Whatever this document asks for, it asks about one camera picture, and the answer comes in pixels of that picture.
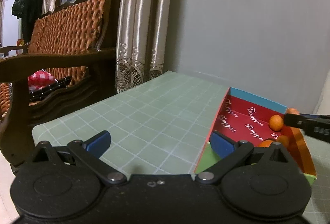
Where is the red checkered cloth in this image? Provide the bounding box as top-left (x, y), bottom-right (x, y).
top-left (27, 70), bottom-right (55, 91)

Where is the colourful cardboard box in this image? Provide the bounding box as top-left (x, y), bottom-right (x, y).
top-left (194, 87), bottom-right (317, 184)

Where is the wooden wicker sofa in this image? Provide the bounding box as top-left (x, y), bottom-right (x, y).
top-left (1, 0), bottom-right (121, 173)

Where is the beige curtain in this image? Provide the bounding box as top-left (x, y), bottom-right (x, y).
top-left (43, 0), bottom-right (170, 92)

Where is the orange mandarin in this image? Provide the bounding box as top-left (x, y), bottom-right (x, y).
top-left (258, 139), bottom-right (273, 148)
top-left (276, 135), bottom-right (290, 148)
top-left (269, 115), bottom-right (284, 131)
top-left (287, 108), bottom-right (300, 115)

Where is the green cutting mat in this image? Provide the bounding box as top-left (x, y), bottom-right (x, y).
top-left (31, 70), bottom-right (330, 224)

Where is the black hanging jacket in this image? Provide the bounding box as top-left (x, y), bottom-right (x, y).
top-left (12, 0), bottom-right (43, 43)

